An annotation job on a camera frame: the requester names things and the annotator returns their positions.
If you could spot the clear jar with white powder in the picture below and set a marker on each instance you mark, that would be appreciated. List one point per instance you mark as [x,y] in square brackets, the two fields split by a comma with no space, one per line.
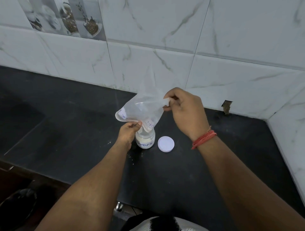
[145,140]

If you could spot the black glossy bag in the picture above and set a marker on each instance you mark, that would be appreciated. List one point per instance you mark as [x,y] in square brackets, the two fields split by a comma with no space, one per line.
[16,207]

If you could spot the person's right forearm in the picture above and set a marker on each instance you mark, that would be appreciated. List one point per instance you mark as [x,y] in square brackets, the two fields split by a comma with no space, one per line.
[243,188]

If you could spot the red thread wristband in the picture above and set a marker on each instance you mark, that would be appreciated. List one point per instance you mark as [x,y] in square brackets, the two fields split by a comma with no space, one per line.
[204,139]

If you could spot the person's white and black shirt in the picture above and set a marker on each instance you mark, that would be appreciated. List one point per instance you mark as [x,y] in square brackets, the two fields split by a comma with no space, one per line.
[164,225]

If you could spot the white round jar lid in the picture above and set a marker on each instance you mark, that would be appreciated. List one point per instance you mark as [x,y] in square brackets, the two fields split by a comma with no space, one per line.
[166,144]

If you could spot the person's right thumb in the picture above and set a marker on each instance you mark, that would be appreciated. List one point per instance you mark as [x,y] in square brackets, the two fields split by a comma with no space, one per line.
[169,107]

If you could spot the person's left forearm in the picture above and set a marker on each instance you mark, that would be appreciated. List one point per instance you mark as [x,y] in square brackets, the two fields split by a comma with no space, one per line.
[95,190]

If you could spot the person's right hand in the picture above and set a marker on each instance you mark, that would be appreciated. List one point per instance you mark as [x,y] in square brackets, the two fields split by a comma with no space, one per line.
[188,111]

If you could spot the clear plastic bag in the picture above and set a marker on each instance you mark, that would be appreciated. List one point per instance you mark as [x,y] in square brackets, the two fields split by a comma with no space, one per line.
[145,107]

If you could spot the person's left thumb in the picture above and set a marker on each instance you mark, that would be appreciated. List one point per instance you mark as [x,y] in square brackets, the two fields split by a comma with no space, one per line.
[135,125]

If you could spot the person's left hand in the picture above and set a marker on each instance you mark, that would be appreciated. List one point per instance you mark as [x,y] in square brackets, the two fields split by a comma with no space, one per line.
[126,135]

